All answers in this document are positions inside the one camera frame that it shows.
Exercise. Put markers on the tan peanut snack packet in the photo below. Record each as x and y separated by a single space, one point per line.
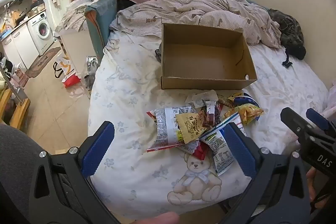
189 129

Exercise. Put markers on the small brown snack packet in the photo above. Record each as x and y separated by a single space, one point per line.
225 102

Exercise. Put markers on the person's right hand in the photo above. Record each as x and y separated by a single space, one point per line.
311 184

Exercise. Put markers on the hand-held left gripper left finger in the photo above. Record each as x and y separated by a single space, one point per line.
98 150

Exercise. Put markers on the brown cardboard box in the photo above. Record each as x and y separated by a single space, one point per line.
199 61

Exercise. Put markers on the teal headboard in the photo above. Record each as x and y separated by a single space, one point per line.
101 19

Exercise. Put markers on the wooden chair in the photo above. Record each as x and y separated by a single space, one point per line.
18 113

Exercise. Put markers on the white table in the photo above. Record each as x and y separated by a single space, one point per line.
78 45

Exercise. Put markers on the yellow snack packet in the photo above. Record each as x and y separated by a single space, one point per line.
246 113

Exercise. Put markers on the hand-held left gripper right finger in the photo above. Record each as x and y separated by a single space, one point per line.
240 150

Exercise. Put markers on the silver foil bag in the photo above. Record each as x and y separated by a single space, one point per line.
90 66

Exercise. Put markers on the camouflage jacket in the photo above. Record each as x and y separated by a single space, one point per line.
288 29

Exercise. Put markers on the dark grey cloth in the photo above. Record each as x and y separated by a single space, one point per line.
158 54

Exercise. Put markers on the person's left hand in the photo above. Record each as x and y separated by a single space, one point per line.
160 218

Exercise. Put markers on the checked bear print duvet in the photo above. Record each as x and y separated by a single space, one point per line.
197 11

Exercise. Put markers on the white blue chip packet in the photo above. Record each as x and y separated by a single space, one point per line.
218 145

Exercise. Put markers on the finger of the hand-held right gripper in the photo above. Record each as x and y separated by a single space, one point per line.
291 117
316 116

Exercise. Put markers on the grey white red-edged packet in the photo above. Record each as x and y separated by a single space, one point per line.
165 127

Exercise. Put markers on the white floor cabinet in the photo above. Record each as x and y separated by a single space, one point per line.
18 45

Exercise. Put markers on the brown patterned rug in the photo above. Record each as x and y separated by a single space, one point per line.
42 62

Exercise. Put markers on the printed brown carton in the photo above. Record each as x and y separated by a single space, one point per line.
21 78

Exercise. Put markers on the clear packet of dark snack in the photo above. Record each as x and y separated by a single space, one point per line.
210 116

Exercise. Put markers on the white red bar packet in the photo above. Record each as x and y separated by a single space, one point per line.
199 151

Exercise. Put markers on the white orange shopping bag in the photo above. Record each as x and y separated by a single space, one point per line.
69 74

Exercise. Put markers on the person's grey trouser leg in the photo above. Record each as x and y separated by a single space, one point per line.
15 150

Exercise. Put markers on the dark blue snack packet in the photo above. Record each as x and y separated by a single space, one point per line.
245 100

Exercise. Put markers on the white washing machine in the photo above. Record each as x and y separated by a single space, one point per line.
42 29

